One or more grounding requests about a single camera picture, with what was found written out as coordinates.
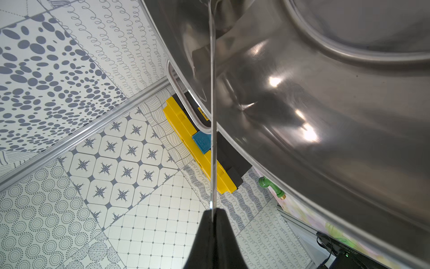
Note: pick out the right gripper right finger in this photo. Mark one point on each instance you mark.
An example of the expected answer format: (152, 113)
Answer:
(227, 254)

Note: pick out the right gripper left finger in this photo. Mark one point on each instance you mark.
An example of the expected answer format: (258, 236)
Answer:
(201, 254)

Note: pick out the stainless steel pot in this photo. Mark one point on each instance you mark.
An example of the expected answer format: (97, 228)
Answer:
(330, 99)

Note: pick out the green plastic pipe fitting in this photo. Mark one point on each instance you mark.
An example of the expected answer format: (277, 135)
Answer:
(264, 182)

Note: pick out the yellow black toolbox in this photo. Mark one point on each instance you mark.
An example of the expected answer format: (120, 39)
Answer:
(231, 166)

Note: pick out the aluminium front rail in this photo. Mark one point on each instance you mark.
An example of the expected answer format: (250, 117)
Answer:
(307, 237)

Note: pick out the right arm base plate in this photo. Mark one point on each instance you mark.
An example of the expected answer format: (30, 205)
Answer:
(343, 257)

